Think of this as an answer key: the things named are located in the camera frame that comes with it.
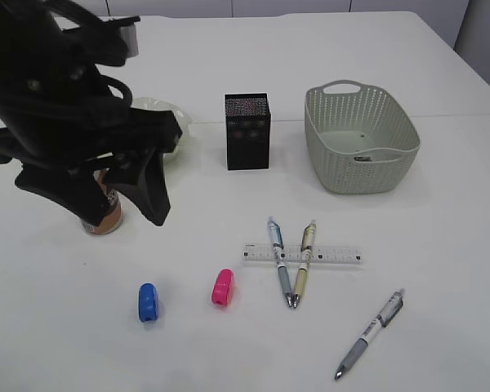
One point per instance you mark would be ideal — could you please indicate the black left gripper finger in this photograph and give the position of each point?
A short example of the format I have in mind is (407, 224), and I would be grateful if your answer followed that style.
(79, 194)
(139, 176)

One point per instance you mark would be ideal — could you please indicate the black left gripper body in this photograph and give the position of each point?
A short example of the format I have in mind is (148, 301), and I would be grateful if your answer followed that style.
(55, 132)

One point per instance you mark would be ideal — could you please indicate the brown coffee bottle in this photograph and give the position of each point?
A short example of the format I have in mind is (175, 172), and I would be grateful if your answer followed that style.
(113, 216)

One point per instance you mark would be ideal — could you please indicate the blue grey paper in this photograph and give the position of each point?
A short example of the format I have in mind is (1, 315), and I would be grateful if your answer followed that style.
(363, 159)

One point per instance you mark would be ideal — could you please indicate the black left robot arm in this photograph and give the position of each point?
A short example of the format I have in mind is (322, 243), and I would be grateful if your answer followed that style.
(31, 33)

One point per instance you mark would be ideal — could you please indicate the blue pencil sharpener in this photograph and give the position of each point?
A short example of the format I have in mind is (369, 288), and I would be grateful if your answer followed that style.
(148, 303)

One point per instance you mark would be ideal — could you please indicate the black mesh pen holder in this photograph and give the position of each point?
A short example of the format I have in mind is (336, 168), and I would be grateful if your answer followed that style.
(247, 121)

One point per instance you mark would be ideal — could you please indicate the pink pencil sharpener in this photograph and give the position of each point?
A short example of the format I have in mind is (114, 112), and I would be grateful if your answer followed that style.
(223, 288)

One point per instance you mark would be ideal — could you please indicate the blue grey pen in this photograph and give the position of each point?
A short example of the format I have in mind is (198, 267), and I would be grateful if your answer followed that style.
(276, 240)

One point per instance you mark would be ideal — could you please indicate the beige pen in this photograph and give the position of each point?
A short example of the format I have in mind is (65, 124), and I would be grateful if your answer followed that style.
(306, 251)

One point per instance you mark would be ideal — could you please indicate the pale green plastic basket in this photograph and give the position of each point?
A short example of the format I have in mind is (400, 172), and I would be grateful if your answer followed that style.
(344, 119)

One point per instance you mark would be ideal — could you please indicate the white grey pen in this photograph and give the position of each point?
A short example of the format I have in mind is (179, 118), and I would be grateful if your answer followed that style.
(380, 321)

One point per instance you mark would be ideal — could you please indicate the transparent plastic ruler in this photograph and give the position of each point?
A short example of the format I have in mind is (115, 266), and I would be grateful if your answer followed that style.
(321, 257)

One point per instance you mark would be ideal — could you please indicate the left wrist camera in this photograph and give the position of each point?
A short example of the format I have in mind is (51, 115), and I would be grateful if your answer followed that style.
(106, 42)

